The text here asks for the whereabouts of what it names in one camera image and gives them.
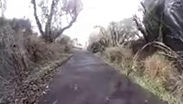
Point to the dry brush thicket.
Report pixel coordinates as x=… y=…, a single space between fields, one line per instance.
x=12 y=48

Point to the row of trees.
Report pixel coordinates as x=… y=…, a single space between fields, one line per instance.
x=180 y=25

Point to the green grass verge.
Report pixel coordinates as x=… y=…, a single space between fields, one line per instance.
x=161 y=92

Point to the dark grey asphalt path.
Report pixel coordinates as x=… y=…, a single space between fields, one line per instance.
x=101 y=89

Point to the bare branching tree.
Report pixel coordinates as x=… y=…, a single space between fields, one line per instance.
x=51 y=23

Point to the tall dry grass bank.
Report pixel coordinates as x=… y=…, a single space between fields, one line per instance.
x=158 y=68

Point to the grass and leaf litter verge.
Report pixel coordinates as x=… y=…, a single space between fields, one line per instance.
x=31 y=84

